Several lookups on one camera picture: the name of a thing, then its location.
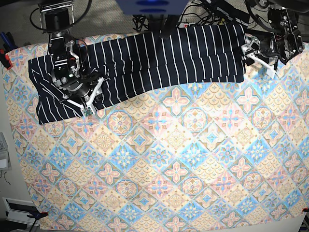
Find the patterned tile tablecloth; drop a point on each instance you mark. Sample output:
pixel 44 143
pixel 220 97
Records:
pixel 194 157

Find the white device left edge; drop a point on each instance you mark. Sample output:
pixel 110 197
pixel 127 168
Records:
pixel 5 163

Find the navy white striped T-shirt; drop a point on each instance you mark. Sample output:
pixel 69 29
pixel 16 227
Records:
pixel 140 63

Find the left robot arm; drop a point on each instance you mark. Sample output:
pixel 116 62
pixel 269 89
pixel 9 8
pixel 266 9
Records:
pixel 279 41

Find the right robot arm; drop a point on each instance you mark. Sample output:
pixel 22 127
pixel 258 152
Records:
pixel 68 74

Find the blue orange clamp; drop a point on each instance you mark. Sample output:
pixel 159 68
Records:
pixel 37 215
pixel 9 45

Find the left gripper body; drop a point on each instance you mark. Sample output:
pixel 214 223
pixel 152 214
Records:
pixel 263 49

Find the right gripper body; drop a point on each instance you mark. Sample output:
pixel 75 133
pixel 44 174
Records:
pixel 78 89

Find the black mount post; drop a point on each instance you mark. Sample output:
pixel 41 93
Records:
pixel 169 26

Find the white box lower left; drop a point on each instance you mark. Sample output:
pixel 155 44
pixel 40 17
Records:
pixel 18 210

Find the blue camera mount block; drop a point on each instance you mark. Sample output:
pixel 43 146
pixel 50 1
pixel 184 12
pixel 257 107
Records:
pixel 164 7

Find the blue orange clamp upper left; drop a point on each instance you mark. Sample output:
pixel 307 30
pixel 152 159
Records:
pixel 9 45

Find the blue orange clamp lower left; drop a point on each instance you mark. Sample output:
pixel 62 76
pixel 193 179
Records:
pixel 37 215

